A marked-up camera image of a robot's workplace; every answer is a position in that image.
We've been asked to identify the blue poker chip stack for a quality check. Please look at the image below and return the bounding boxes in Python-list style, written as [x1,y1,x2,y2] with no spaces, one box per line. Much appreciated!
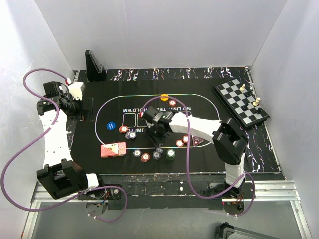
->
[152,151,161,160]

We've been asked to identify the red poker chip stack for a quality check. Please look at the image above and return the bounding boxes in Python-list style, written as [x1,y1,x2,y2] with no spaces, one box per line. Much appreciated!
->
[140,153,150,163]

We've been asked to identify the red chips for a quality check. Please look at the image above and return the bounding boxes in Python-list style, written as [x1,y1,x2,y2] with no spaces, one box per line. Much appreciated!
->
[169,100,177,107]
[119,125,129,133]
[176,135,191,148]

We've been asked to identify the black triangular dealer button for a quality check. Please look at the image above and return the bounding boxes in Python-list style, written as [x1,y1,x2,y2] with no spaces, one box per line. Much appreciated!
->
[191,135,204,147]

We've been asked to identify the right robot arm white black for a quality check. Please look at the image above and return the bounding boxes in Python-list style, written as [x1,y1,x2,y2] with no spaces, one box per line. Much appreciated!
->
[140,106,248,198]

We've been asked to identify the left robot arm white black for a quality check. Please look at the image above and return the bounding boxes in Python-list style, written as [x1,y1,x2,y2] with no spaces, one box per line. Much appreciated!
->
[37,81,106,199]

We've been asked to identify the green poker chip stack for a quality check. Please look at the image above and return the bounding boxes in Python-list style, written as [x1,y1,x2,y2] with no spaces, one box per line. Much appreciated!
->
[166,149,176,161]

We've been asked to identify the blue round blind button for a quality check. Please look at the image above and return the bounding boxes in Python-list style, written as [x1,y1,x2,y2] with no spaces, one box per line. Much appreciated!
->
[106,122,116,131]

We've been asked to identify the yellow round blind button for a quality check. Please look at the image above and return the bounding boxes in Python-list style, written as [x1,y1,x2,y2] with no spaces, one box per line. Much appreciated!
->
[160,94,169,101]

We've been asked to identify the black card shoe holder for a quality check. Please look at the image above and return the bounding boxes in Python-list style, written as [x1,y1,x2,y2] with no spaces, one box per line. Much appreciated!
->
[85,50,107,82]

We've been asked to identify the black poker felt mat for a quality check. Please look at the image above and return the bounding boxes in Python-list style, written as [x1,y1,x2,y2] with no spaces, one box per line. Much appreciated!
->
[69,79,250,175]

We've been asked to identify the red playing card deck box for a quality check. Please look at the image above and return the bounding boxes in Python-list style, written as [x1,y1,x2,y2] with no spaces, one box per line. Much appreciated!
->
[100,142,126,158]

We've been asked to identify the black silver chess board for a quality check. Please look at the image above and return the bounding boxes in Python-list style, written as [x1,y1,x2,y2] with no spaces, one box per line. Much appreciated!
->
[213,79,270,129]

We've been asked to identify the black chess pawn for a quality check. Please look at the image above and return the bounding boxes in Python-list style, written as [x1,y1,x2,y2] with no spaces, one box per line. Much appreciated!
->
[242,104,249,111]

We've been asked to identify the black case bottom corner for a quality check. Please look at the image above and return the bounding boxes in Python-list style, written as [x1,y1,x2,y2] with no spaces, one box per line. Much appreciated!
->
[214,222,275,239]

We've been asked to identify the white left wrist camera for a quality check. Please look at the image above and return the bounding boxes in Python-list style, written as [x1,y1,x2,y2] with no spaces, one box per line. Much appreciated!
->
[68,82,85,101]

